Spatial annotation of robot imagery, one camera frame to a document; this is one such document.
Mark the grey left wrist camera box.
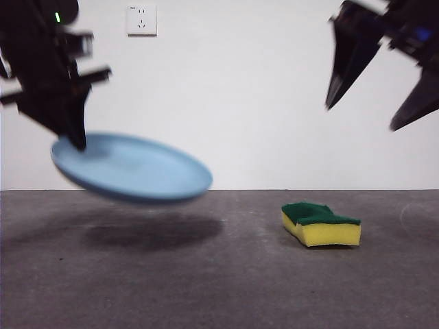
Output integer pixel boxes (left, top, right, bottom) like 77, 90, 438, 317
64, 33, 94, 58

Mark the yellow sponge with green pad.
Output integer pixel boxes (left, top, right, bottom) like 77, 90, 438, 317
281, 202, 361, 247

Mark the light blue round plate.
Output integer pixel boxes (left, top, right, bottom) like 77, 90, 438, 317
50, 132, 214, 205

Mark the white wall socket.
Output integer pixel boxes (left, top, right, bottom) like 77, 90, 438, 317
126, 3, 158, 37

